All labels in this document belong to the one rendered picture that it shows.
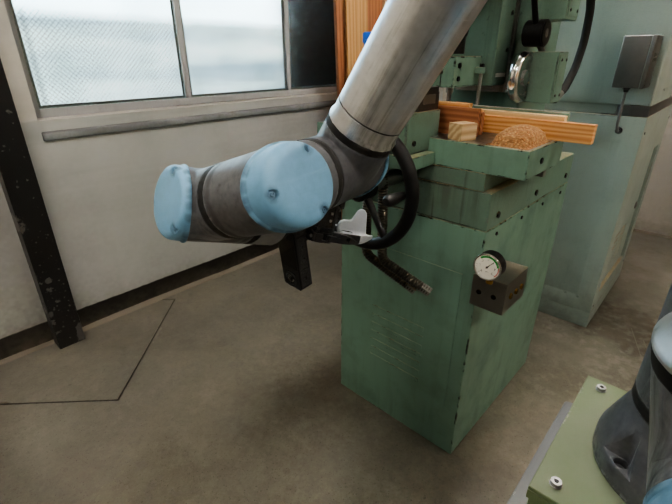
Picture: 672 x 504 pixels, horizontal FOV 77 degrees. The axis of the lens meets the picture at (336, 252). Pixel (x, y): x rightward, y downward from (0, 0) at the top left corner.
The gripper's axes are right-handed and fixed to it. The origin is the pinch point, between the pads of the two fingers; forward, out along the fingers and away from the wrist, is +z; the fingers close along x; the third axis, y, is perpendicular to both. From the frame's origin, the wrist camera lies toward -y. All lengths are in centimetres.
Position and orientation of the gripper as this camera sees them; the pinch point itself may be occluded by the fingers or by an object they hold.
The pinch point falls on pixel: (352, 235)
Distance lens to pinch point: 78.4
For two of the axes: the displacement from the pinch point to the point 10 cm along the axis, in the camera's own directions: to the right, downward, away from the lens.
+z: 6.4, 0.2, 7.7
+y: 2.3, -9.6, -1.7
